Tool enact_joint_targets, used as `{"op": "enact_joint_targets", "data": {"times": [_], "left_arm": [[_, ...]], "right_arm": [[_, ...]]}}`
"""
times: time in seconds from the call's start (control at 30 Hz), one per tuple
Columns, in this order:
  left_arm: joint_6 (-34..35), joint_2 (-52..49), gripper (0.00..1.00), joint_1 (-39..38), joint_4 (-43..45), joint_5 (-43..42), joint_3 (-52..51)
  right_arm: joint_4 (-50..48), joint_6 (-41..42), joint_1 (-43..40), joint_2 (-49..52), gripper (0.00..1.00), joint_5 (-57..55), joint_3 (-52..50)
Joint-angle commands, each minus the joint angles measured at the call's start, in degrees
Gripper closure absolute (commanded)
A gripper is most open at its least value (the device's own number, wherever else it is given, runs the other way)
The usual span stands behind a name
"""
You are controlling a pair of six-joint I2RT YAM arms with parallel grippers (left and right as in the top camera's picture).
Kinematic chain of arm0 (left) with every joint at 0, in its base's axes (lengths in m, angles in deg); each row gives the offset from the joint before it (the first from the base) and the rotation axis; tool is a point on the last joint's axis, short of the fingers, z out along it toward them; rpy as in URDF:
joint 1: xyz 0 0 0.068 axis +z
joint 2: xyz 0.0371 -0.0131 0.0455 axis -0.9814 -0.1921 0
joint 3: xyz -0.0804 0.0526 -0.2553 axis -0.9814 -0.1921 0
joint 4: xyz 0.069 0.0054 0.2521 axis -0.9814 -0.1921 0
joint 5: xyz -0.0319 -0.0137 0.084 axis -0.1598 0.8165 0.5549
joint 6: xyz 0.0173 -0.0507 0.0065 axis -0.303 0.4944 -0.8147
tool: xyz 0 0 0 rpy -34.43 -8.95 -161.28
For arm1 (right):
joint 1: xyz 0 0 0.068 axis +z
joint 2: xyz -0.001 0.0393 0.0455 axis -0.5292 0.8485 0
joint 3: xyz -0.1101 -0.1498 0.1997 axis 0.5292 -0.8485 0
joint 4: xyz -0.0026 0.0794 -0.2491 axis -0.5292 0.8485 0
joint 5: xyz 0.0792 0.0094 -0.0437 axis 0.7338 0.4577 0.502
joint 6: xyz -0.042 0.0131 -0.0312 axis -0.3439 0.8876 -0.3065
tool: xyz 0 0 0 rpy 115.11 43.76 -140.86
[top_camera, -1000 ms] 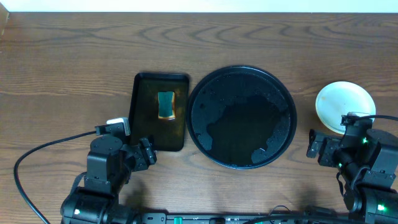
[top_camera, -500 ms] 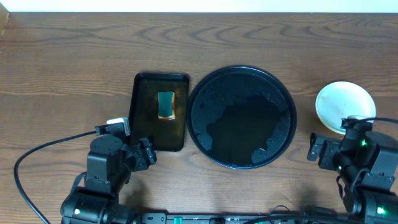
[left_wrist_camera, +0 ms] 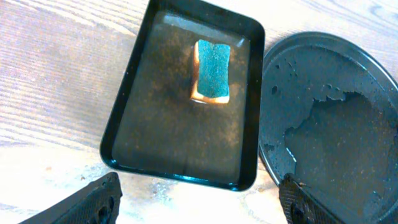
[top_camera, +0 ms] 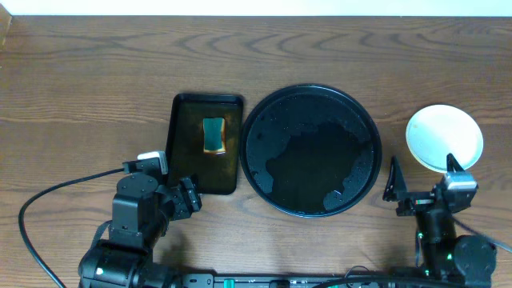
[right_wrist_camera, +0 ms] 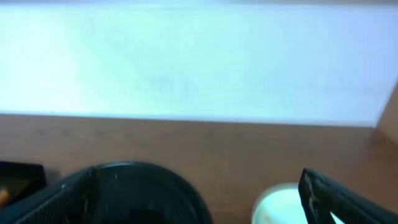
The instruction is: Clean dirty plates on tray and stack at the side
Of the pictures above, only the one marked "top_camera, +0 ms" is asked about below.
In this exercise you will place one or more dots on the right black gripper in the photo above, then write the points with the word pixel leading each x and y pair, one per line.
pixel 396 189

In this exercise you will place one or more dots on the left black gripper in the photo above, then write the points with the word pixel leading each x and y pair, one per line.
pixel 182 198

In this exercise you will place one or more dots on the light blue plate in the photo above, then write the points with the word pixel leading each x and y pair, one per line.
pixel 438 130

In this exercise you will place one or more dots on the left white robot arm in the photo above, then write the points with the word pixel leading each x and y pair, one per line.
pixel 121 254

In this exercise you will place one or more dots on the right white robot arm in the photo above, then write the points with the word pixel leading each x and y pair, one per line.
pixel 441 254

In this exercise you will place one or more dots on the rectangular black water tray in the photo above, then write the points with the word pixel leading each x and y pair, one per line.
pixel 216 173

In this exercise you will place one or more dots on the round black tray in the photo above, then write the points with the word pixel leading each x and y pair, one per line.
pixel 310 150

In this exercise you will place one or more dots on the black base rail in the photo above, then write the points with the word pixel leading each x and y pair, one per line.
pixel 274 281

